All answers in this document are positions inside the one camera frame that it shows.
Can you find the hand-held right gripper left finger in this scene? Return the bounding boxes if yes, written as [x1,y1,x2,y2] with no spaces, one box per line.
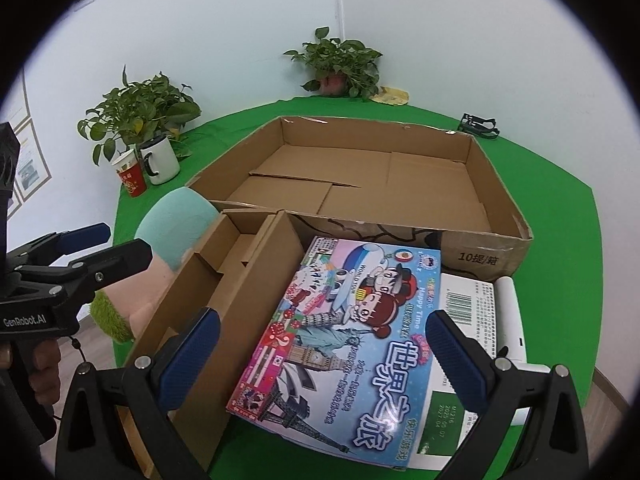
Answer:
[54,306,236,480]

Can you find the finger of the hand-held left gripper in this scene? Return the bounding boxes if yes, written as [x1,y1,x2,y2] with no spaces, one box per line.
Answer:
[15,238,153,306]
[6,223,112,267]

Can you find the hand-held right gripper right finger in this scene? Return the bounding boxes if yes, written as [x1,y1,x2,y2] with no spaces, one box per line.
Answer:
[425,309,590,480]

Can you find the white box with green label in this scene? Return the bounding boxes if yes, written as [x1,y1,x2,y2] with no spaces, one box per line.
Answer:
[407,272,503,472]

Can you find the small cardboard insert tray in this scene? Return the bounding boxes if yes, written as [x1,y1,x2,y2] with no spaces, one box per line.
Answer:
[120,208,312,466]

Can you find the colourful cartoon board game box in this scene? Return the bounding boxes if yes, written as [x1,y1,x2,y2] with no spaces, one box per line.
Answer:
[225,235,443,473]

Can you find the large shallow cardboard box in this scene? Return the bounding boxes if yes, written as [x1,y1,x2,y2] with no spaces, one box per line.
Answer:
[184,115,535,283]

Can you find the person's left hand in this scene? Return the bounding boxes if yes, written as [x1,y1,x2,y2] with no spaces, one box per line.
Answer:
[30,337,62,406]

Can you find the plush doll with teal hat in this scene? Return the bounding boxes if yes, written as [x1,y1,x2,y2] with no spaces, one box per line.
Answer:
[91,186,222,345]

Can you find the white handheld device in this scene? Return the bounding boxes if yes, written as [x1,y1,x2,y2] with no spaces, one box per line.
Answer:
[492,277,551,428]

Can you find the red and white cup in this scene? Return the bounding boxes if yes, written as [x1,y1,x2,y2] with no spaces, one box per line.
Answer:
[111,149,148,199]

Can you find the leafy green potted plant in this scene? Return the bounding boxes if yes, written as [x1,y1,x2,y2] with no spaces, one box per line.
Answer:
[77,65,202,166]

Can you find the potted plant in pink pot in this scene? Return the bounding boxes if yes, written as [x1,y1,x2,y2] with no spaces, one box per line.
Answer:
[283,26,383,99]

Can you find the white mug with black handle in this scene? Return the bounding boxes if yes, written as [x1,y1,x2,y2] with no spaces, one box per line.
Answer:
[139,136,181,186]

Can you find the black wire holder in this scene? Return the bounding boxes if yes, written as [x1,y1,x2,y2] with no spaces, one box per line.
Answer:
[459,113,501,141]

